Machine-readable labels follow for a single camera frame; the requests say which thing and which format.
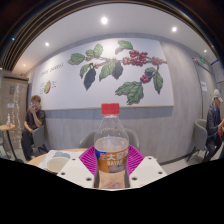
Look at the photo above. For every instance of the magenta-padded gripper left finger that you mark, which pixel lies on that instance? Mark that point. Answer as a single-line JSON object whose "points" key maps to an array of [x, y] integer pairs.
{"points": [[76, 171]]}

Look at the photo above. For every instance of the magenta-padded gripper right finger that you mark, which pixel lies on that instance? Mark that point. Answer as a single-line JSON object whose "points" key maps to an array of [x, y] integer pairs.
{"points": [[146, 170]]}

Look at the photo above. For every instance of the clear red-capped water bottle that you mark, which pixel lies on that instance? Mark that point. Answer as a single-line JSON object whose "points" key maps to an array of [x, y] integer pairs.
{"points": [[111, 140]]}

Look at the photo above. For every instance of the person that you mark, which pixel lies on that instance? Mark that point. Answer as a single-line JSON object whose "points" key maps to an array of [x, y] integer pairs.
{"points": [[33, 120], [212, 123]]}

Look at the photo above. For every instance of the small round wooden side table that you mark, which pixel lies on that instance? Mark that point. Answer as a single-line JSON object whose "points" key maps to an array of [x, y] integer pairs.
{"points": [[6, 127]]}

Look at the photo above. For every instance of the small clear bottle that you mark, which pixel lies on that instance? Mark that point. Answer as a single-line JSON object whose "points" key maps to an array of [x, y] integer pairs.
{"points": [[8, 120]]}

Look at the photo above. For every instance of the green exit sign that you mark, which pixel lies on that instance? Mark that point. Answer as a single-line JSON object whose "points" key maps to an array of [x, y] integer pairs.
{"points": [[202, 60]]}

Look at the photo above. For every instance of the round ceiling lights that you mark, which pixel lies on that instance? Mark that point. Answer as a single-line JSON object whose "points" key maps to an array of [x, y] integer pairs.
{"points": [[104, 20]]}

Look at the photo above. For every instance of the coffee branch wall mural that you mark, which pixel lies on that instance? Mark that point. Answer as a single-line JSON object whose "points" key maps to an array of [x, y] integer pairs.
{"points": [[66, 90]]}

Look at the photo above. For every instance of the white wall notice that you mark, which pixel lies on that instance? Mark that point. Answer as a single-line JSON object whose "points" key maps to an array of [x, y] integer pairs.
{"points": [[204, 86]]}

